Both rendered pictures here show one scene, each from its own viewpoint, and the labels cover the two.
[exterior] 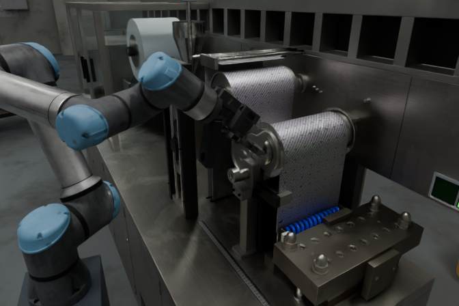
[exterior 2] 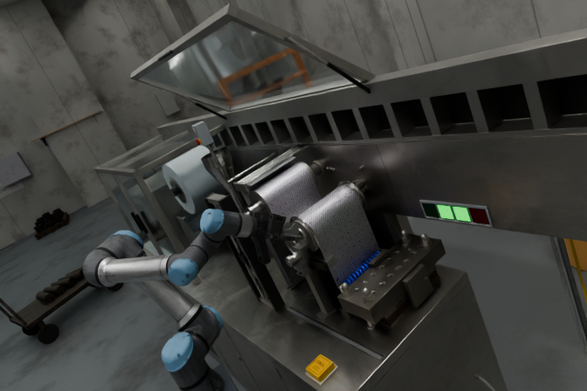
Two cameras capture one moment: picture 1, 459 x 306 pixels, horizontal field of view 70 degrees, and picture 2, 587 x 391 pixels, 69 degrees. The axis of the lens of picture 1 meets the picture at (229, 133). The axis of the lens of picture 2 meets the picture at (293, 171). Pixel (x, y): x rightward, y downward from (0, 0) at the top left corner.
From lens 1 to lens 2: 0.71 m
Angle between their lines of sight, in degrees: 6
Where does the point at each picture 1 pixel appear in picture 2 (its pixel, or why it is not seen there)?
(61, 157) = (169, 299)
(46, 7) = (49, 163)
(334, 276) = (378, 298)
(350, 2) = (320, 106)
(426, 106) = (393, 160)
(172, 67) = (217, 215)
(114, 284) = not seen: outside the picture
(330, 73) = (332, 154)
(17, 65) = (119, 251)
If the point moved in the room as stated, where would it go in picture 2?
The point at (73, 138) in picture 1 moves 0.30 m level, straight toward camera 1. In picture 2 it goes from (182, 279) to (220, 314)
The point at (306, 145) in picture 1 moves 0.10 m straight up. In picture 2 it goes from (328, 219) to (318, 195)
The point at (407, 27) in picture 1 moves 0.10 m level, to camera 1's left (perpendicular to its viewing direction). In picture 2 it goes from (357, 114) to (331, 126)
